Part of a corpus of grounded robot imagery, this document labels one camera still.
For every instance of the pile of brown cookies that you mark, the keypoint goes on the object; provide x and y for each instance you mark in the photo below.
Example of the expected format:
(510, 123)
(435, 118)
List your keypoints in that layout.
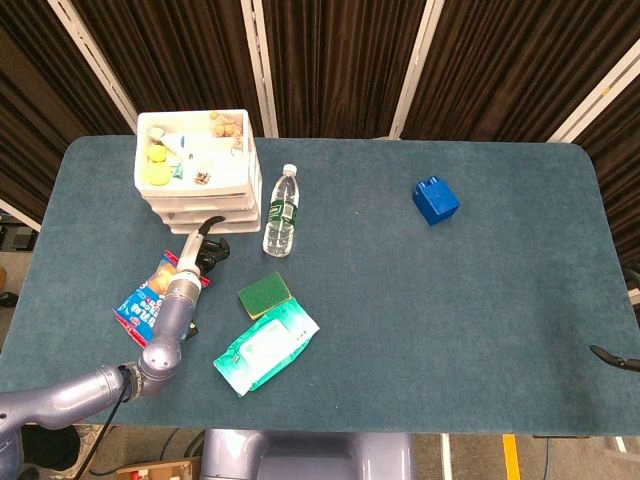
(223, 127)

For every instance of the white drawer organizer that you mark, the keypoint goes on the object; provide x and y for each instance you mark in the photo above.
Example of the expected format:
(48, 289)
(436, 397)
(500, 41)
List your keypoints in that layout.
(200, 202)

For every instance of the white table leg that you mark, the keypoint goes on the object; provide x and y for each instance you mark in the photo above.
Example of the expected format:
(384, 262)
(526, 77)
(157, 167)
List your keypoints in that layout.
(446, 457)

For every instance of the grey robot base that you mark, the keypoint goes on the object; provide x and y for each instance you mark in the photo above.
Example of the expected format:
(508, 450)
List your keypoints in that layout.
(310, 457)

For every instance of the white partition frame post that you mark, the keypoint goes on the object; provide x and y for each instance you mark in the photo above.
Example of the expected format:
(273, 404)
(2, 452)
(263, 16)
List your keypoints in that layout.
(595, 100)
(261, 70)
(95, 60)
(415, 75)

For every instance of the dark brown curtain panel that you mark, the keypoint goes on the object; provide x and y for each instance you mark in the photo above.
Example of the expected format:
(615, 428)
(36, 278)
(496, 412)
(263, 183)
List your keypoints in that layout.
(340, 65)
(175, 55)
(510, 65)
(35, 100)

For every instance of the beige shoe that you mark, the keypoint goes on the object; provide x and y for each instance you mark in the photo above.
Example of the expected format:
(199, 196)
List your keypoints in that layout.
(92, 442)

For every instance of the small yellow round lid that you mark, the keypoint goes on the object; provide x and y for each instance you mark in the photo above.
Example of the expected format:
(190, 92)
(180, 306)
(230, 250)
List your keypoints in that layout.
(157, 153)

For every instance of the small green packet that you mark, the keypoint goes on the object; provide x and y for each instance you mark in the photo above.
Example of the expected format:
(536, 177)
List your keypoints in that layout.
(178, 171)

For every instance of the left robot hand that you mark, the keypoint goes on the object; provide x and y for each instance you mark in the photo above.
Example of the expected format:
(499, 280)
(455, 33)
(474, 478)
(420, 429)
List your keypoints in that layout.
(191, 255)

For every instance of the blue potato chip bag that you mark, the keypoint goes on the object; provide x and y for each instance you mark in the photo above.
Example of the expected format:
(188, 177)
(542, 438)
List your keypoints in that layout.
(135, 310)

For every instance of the blue toy building block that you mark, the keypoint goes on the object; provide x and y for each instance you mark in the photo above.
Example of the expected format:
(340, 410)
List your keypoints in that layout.
(437, 202)

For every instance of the blue felt table mat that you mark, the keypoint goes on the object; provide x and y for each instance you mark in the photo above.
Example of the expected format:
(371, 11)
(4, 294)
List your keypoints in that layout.
(400, 300)

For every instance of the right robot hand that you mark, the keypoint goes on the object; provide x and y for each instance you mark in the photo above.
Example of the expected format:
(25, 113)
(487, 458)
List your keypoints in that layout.
(617, 361)

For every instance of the clear plastic water bottle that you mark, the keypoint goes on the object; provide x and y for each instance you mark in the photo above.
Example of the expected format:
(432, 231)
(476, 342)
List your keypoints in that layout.
(281, 220)

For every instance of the brown cardboard box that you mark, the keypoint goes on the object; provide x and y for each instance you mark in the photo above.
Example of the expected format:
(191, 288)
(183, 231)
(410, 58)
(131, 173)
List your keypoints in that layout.
(155, 471)

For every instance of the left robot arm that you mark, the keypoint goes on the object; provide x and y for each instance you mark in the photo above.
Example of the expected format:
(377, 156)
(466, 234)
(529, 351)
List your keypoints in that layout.
(160, 360)

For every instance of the large yellow round lid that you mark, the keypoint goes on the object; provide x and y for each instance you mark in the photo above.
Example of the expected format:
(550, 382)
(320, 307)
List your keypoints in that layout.
(156, 174)

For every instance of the small brown metal clips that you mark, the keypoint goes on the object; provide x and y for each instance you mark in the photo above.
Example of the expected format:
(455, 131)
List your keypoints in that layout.
(201, 177)

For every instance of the green and yellow sponge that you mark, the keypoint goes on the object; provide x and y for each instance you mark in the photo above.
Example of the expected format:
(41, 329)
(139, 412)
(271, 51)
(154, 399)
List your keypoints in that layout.
(264, 294)

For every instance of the small pale green cup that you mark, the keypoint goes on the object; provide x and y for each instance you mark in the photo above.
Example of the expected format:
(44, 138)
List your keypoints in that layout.
(157, 132)

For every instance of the green wet wipes pack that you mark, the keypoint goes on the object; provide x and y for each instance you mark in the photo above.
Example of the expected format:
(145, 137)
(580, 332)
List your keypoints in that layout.
(265, 347)

